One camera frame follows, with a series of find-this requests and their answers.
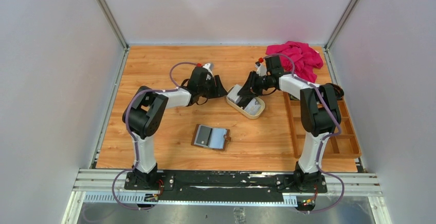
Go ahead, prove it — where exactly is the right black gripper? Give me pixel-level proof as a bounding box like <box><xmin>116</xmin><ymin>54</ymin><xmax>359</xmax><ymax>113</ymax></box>
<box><xmin>238</xmin><ymin>71</ymin><xmax>272</xmax><ymax>98</ymax></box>

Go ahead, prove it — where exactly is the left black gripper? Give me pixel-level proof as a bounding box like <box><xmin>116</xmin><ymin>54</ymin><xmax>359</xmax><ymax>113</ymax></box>
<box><xmin>198</xmin><ymin>75</ymin><xmax>227</xmax><ymax>99</ymax></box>

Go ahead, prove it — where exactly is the beige oval card tray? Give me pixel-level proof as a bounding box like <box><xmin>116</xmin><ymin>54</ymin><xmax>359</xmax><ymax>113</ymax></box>
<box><xmin>226</xmin><ymin>96</ymin><xmax>266</xmax><ymax>119</ymax></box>

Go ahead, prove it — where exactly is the brown leather card holder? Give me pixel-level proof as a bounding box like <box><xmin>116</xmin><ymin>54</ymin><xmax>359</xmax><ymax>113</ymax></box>
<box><xmin>191</xmin><ymin>124</ymin><xmax>232</xmax><ymax>151</ymax></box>

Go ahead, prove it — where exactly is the dark grey card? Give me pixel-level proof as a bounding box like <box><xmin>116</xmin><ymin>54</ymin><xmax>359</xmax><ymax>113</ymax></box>
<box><xmin>194</xmin><ymin>125</ymin><xmax>212</xmax><ymax>147</ymax></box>

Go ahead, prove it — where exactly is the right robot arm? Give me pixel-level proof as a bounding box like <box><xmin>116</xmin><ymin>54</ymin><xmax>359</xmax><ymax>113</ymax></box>
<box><xmin>238</xmin><ymin>53</ymin><xmax>341</xmax><ymax>192</ymax></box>

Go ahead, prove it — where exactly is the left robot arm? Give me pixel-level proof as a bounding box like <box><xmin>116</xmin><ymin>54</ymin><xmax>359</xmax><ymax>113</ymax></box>
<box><xmin>122</xmin><ymin>63</ymin><xmax>227</xmax><ymax>190</ymax></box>

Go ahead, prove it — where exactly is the pink cloth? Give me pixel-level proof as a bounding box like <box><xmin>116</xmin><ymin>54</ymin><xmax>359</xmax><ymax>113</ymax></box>
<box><xmin>265</xmin><ymin>41</ymin><xmax>324</xmax><ymax>83</ymax></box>

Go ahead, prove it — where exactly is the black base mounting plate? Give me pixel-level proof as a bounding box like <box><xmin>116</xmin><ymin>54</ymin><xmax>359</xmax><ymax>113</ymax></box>
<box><xmin>123</xmin><ymin>170</ymin><xmax>328</xmax><ymax>203</ymax></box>

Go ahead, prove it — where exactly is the wooden compartment organizer tray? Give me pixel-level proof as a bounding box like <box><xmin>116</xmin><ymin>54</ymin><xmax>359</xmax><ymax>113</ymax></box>
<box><xmin>283</xmin><ymin>93</ymin><xmax>361</xmax><ymax>159</ymax></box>

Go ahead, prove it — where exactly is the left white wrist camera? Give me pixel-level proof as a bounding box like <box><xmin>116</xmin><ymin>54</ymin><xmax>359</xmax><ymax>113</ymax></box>
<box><xmin>197</xmin><ymin>63</ymin><xmax>214</xmax><ymax>77</ymax></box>

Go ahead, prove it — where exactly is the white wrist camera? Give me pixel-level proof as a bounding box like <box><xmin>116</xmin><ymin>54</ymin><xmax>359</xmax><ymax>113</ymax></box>
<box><xmin>197</xmin><ymin>63</ymin><xmax>214</xmax><ymax>77</ymax></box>
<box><xmin>255</xmin><ymin>58</ymin><xmax>267</xmax><ymax>76</ymax></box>

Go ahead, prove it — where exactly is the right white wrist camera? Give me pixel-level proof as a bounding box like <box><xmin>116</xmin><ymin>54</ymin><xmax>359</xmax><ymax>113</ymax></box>
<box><xmin>255</xmin><ymin>58</ymin><xmax>267</xmax><ymax>76</ymax></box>

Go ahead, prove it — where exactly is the black coiled cable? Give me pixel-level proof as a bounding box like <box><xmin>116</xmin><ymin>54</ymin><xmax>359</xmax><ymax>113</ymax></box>
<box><xmin>328</xmin><ymin>83</ymin><xmax>344</xmax><ymax>101</ymax></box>

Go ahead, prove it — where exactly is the aluminium rail frame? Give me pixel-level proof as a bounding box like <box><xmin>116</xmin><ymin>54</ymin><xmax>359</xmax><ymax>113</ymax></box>
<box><xmin>62</xmin><ymin>169</ymin><xmax>391</xmax><ymax>223</ymax></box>

